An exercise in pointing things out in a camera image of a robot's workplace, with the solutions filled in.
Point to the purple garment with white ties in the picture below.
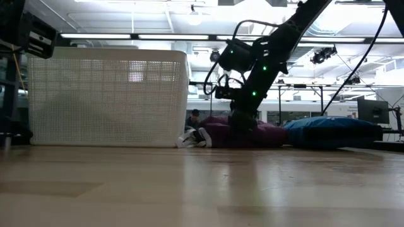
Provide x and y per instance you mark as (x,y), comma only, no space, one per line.
(268,135)

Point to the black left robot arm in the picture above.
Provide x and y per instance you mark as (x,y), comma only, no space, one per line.
(38,38)

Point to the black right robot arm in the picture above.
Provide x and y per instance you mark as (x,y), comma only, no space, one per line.
(284,34)

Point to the white woven plastic basket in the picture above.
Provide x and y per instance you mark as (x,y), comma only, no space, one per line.
(107,101)

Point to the black metal table stand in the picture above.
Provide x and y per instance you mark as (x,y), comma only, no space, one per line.
(279,104)

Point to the person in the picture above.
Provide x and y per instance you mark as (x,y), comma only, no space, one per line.
(192,119)

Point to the black ceiling spotlight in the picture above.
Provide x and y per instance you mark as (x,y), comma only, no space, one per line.
(214,56)
(323,54)

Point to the blue folded cloth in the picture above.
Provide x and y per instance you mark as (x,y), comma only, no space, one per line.
(331,132)

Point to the fluorescent ceiling light strip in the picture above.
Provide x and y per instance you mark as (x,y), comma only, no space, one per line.
(94,36)
(333,39)
(173,37)

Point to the round pendant lamp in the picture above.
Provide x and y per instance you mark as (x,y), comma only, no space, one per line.
(194,17)

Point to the black computer monitor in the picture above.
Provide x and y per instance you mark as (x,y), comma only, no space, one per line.
(373,111)

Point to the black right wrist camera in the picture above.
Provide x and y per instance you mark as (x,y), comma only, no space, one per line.
(225,93)

